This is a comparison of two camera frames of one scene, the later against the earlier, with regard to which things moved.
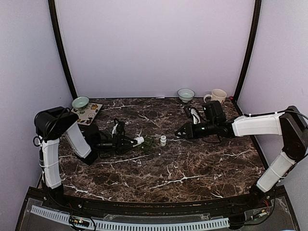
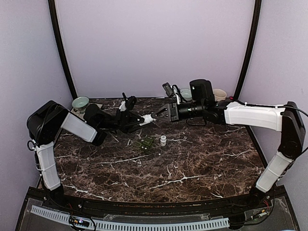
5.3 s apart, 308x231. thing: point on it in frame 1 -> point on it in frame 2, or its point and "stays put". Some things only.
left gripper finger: (129, 139) -> (135, 116)
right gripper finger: (181, 130) -> (160, 110)
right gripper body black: (191, 131) -> (174, 112)
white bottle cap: (163, 140) stays put
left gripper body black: (117, 140) -> (120, 118)
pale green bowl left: (81, 103) stays put
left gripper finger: (130, 148) -> (135, 128)
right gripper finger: (182, 136) -> (164, 119)
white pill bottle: (140, 140) -> (148, 118)
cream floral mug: (217, 95) stays put
